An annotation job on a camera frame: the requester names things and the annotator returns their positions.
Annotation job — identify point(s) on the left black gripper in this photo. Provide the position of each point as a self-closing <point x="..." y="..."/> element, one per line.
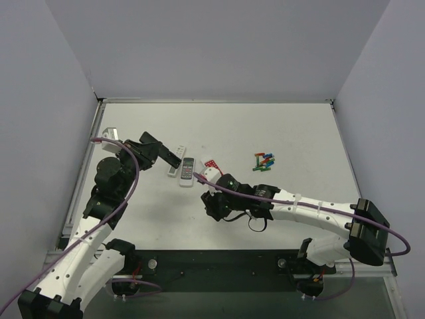
<point x="154" y="149"/>

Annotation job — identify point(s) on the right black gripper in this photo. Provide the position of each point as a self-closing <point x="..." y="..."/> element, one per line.
<point x="212" y="206"/>

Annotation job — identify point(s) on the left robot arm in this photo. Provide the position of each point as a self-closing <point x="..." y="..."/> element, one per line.
<point x="68" y="284"/>

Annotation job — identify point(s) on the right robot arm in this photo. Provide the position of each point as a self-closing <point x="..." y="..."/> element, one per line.
<point x="357" y="231"/>

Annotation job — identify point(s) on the red white remote control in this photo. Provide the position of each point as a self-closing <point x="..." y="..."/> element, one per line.
<point x="209" y="162"/>

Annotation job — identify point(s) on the grey white remote control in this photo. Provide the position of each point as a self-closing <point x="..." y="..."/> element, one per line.
<point x="187" y="171"/>

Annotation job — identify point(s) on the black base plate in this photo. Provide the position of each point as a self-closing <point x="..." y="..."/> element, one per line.
<point x="222" y="270"/>

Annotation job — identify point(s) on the aluminium frame rail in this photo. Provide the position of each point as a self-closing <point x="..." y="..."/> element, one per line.
<point x="343" y="267"/>

